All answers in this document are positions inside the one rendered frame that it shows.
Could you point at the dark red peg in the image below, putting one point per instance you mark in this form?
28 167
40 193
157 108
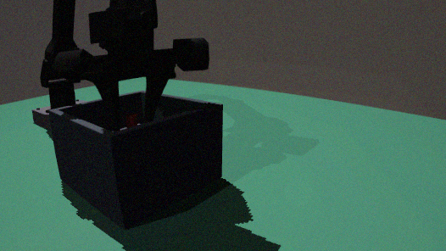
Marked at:
131 120

